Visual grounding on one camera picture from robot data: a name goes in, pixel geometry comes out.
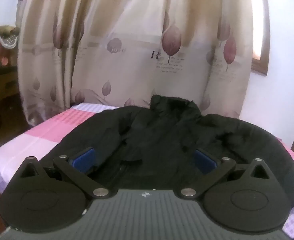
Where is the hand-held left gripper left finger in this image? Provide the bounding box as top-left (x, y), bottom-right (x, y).
top-left (19, 148), bottom-right (118, 200)

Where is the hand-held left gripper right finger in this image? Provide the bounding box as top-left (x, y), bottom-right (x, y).
top-left (173, 148), bottom-right (272, 200)

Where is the black jacket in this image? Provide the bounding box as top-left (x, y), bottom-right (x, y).
top-left (38, 94), bottom-right (294, 208)

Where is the bed with pink checked sheet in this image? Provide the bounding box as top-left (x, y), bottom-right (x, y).
top-left (0, 102), bottom-right (294, 240)

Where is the dark wooden cabinet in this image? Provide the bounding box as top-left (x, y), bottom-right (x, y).
top-left (0, 66), bottom-right (28, 143)

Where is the cardboard box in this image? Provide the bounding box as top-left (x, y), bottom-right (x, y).
top-left (0, 70), bottom-right (20, 103)

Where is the beige leaf print curtain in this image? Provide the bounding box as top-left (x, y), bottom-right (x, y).
top-left (16, 0), bottom-right (255, 128)

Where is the white lace cloth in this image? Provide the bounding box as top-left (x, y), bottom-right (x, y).
top-left (0, 25), bottom-right (20, 48)

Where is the brown wooden window frame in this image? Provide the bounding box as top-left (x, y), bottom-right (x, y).
top-left (251, 0), bottom-right (269, 76)

